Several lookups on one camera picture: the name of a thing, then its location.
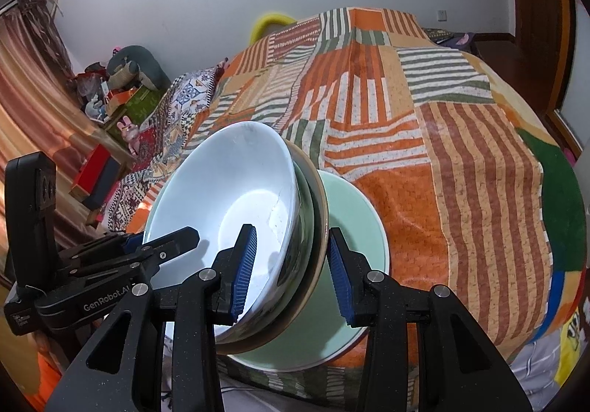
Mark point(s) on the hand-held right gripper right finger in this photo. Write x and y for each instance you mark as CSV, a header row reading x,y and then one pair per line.
x,y
341,278

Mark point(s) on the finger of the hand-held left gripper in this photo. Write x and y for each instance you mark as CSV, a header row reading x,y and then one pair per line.
x,y
131,240
170,243

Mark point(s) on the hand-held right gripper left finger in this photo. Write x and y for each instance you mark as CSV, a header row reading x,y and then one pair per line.
x,y
244,269

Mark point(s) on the green plate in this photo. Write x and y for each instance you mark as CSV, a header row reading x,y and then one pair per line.
x,y
359,227

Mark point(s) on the pink bowl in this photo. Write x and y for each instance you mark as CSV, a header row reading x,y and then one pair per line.
x,y
323,223

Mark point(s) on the white bowl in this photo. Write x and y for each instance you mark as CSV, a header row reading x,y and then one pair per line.
x,y
221,172

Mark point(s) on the red box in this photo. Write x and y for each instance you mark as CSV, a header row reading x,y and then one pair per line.
x,y
94,163

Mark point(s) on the pink bunny toy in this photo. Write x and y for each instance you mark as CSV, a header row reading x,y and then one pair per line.
x,y
129,130

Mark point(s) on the orange cloth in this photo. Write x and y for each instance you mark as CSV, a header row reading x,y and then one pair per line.
x,y
37,370

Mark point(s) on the green cardboard box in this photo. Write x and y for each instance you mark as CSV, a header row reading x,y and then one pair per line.
x,y
143,105

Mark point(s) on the orange box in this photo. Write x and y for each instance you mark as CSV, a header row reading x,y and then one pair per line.
x,y
120,101

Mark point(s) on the patterned pillow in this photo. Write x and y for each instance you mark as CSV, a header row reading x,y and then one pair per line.
x,y
184,98

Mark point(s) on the orange striped curtain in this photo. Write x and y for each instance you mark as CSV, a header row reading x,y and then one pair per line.
x,y
27,94

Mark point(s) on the orange striped patchwork blanket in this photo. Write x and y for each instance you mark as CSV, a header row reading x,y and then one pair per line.
x,y
415,117

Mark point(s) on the colourful cartoon bedsheet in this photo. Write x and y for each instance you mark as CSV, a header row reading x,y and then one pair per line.
x,y
553,209

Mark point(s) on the brown patterned curtain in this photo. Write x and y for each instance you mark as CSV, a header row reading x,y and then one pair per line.
x,y
46,24

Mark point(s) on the yellow foam tube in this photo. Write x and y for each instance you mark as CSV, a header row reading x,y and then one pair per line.
x,y
272,17

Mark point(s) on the dark backpack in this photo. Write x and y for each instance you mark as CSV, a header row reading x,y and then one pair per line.
x,y
456,41

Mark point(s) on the white wardrobe door pink hearts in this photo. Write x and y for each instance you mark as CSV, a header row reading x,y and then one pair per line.
x,y
581,107

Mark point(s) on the wooden door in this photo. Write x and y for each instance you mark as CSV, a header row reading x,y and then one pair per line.
x,y
539,1

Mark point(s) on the wall socket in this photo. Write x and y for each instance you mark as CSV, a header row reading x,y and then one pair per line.
x,y
442,15

